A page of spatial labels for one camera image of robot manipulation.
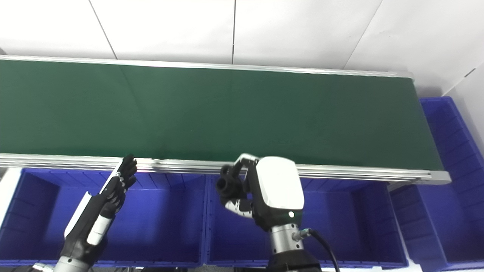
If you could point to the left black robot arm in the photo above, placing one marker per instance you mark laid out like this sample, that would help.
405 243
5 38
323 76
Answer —
70 266

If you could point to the black flanged machine part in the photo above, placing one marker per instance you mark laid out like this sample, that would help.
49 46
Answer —
227 185

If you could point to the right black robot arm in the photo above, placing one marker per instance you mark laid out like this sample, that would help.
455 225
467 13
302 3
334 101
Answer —
287 249

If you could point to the blue plastic bin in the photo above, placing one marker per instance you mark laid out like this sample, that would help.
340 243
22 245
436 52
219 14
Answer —
450 189
340 226
162 226

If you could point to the white conveyor stand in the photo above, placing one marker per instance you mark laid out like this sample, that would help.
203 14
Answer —
8 192

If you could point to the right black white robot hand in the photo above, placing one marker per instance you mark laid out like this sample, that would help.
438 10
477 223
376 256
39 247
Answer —
278 189

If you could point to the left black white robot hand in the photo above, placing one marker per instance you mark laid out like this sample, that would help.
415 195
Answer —
89 223

